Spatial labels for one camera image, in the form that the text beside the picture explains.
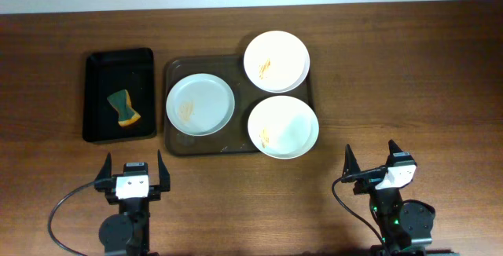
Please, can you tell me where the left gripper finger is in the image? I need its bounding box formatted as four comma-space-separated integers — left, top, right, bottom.
95, 152, 112, 181
157, 151, 171, 188

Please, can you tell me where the yellow green sponge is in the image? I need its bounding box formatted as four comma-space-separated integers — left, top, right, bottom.
107, 90, 141, 127

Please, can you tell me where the white plate top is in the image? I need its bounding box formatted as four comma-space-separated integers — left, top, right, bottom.
243, 31, 310, 93

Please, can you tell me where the light blue plate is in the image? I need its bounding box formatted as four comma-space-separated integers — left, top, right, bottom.
165, 73, 236, 137

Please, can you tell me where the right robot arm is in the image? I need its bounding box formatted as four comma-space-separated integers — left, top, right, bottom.
332, 140, 455, 256

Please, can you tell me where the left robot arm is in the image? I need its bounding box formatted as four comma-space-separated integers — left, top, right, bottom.
94, 152, 171, 256

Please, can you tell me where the white plate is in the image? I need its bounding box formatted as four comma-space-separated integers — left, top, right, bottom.
248, 96, 320, 159
243, 31, 310, 93

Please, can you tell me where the black rectangular tray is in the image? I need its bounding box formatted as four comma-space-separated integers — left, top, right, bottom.
83, 48, 156, 144

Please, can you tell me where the brown plastic serving tray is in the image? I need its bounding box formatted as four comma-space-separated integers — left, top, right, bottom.
163, 54, 316, 157

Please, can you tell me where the white plate bottom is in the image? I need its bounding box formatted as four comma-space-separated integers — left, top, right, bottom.
248, 96, 320, 159

